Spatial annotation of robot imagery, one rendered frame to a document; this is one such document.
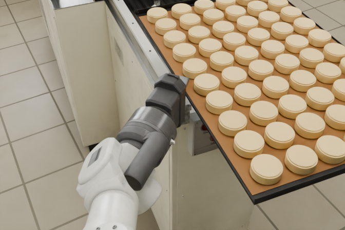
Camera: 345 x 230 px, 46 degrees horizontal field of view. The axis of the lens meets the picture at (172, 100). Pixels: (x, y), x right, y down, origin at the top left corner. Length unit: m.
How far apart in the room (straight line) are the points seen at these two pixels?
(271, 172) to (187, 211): 0.80
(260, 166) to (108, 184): 0.24
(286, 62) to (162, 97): 0.29
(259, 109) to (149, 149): 0.23
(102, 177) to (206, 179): 0.78
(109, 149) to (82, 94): 1.22
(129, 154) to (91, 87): 1.18
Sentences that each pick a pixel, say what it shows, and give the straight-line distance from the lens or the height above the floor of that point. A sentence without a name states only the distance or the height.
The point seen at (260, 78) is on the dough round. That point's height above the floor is 1.07.
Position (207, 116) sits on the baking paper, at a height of 1.06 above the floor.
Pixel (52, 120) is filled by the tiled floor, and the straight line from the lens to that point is 2.35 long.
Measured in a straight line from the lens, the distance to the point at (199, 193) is 1.37.
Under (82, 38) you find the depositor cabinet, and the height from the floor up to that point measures 0.69.
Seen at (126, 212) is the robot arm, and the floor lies 1.13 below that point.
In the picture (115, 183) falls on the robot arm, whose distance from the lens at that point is 0.57.
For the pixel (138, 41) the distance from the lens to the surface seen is 1.24.
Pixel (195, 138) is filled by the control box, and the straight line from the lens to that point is 1.10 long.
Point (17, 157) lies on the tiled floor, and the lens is 2.21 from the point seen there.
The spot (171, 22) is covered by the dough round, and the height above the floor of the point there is 1.08.
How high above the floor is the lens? 1.58
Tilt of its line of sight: 42 degrees down
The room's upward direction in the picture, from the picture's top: straight up
